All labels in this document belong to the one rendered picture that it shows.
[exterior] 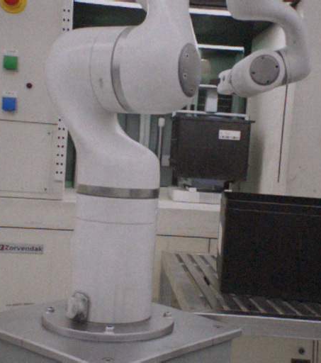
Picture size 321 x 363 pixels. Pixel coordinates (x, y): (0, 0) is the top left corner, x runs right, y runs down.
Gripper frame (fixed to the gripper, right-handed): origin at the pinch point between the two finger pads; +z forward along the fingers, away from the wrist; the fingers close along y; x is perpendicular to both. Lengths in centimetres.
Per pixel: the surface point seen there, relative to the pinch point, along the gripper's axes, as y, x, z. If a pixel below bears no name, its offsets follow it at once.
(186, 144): -7.9, -15.4, 21.6
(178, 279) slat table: -15, -43, -36
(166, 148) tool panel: -7, -17, 92
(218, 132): 1.1, -11.1, 21.6
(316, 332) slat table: 4, -44, -60
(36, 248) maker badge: -47, -44, 2
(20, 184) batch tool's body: -52, -29, 3
